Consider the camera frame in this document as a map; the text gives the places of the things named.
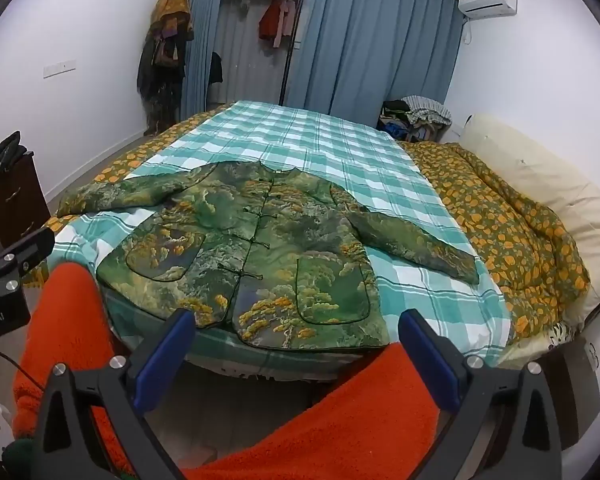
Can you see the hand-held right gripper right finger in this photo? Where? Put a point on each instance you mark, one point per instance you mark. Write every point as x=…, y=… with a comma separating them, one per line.
x=430, y=360

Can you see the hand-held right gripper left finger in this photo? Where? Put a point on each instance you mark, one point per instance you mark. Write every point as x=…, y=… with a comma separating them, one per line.
x=162, y=360

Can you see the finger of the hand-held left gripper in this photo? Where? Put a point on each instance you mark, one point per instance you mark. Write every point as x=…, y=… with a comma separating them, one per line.
x=30, y=247

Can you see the green landscape print jacket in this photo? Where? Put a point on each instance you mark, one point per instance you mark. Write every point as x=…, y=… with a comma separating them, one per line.
x=260, y=260

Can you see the dark clothes on cabinet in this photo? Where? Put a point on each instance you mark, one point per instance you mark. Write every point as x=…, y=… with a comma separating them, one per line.
x=0, y=152

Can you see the dark hanging clothes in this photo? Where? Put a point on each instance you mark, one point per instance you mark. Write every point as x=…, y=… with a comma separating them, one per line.
x=160, y=85

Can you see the pile of folded clothes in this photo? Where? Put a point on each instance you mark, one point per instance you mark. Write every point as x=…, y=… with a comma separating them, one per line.
x=400, y=125

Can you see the dark wooden cabinet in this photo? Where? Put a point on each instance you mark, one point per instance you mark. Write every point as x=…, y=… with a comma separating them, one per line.
x=10, y=205

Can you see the orange fleece pants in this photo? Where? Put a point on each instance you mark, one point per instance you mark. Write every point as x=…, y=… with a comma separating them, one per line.
x=65, y=320

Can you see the orange floral quilt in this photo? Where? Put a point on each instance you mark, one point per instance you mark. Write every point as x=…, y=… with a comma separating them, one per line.
x=505, y=230

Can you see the striped grey cloth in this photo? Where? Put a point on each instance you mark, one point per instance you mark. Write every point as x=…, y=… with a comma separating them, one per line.
x=430, y=107

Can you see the black hanging garment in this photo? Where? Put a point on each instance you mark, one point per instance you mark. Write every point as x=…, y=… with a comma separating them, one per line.
x=215, y=70

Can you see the green checked bed sheet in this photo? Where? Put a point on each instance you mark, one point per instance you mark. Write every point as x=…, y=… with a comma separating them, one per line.
x=305, y=135

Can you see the mustard hooded coat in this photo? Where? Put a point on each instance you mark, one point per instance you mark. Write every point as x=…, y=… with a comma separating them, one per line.
x=172, y=7

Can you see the narrow blue curtain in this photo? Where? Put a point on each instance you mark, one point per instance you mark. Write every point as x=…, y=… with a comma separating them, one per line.
x=200, y=25

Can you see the wide blue curtain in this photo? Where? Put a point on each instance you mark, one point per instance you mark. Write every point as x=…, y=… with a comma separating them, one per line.
x=375, y=45

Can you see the red hanging garment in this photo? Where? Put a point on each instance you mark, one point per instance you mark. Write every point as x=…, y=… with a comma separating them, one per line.
x=269, y=22

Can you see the pink hanging garment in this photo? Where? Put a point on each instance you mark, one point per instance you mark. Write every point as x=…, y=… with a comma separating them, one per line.
x=286, y=22

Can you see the white wall switch plate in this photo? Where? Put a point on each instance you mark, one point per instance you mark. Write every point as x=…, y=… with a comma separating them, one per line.
x=60, y=68

